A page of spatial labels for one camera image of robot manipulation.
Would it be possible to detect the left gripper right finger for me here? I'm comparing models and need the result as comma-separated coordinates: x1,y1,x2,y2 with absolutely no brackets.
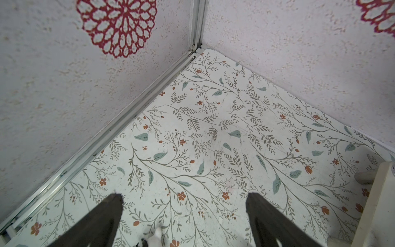
246,192,320,247

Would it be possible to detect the white two-tier shelf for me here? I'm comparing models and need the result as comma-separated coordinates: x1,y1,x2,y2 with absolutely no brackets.
326,161,395,247

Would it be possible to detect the floral table mat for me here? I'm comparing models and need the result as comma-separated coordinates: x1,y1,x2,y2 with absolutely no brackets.
9,49,395,247

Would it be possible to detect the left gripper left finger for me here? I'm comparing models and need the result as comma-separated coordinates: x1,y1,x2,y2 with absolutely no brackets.
50,193,123,247

